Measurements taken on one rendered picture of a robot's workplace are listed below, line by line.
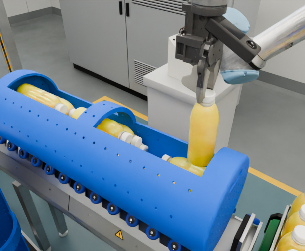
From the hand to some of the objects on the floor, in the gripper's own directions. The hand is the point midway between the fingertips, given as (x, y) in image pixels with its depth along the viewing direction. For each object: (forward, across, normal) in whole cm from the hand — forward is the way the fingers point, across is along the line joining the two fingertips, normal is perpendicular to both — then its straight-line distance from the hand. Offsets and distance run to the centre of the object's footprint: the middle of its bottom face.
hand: (206, 94), depth 68 cm
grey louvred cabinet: (+138, -188, -155) cm, 280 cm away
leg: (+137, +12, -87) cm, 163 cm away
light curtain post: (+137, -27, -131) cm, 192 cm away
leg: (+137, -2, -87) cm, 162 cm away
